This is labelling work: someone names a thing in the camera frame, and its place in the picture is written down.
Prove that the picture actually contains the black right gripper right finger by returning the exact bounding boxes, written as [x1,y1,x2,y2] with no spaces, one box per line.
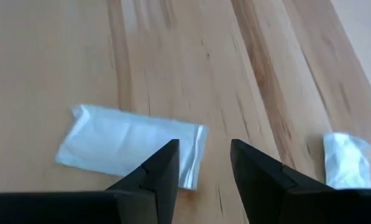
[230,139,371,224]

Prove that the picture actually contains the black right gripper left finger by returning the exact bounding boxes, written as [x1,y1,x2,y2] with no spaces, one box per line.
[0,139,181,224]

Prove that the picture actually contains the long white paper packet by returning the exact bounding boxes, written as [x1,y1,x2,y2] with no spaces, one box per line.
[323,132,371,190]

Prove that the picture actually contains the white wipes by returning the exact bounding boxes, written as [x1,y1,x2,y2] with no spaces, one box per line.
[54,103,209,191]

